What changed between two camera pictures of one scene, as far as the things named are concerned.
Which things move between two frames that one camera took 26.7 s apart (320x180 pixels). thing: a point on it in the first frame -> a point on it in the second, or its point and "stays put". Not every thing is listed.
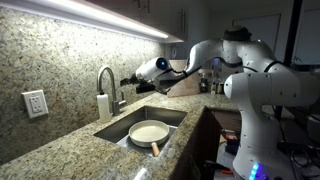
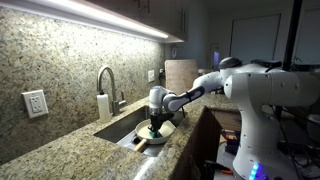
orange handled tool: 218,166 stays put
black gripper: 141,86 -> 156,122
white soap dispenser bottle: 103,107 stays put
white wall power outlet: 36,103 stays put
